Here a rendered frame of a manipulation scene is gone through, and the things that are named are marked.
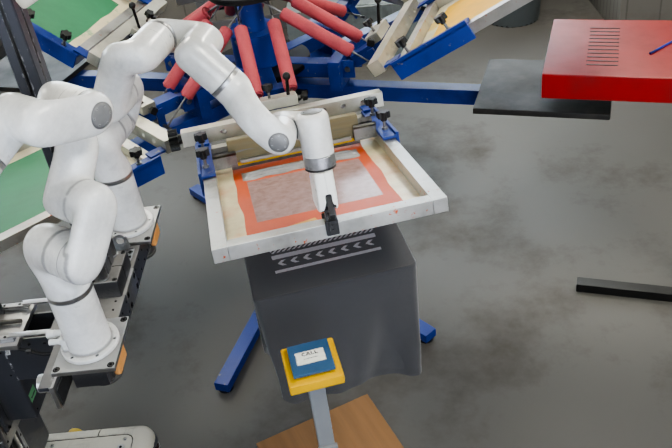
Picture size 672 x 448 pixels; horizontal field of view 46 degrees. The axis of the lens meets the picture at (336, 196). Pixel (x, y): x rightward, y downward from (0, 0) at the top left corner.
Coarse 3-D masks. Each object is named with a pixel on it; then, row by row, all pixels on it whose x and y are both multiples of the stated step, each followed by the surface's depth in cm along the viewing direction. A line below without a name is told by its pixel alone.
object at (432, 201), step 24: (384, 144) 238; (408, 168) 215; (216, 192) 221; (432, 192) 198; (216, 216) 205; (360, 216) 192; (384, 216) 193; (408, 216) 194; (216, 240) 192; (240, 240) 190; (264, 240) 189; (288, 240) 190; (312, 240) 191
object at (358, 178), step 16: (352, 144) 250; (352, 160) 237; (368, 160) 235; (336, 176) 227; (352, 176) 225; (368, 176) 223; (384, 176) 222; (352, 192) 215; (368, 192) 213; (384, 192) 211; (352, 208) 205
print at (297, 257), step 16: (320, 240) 226; (336, 240) 226; (352, 240) 225; (368, 240) 224; (272, 256) 223; (288, 256) 222; (304, 256) 221; (320, 256) 220; (336, 256) 220; (352, 256) 219
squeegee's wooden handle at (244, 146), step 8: (352, 112) 245; (336, 120) 243; (344, 120) 243; (352, 120) 244; (336, 128) 244; (344, 128) 244; (352, 128) 245; (240, 136) 240; (248, 136) 240; (336, 136) 245; (344, 136) 245; (352, 136) 246; (232, 144) 239; (240, 144) 240; (248, 144) 240; (256, 144) 241; (296, 144) 243; (240, 152) 241; (248, 152) 241; (256, 152) 242; (264, 152) 242
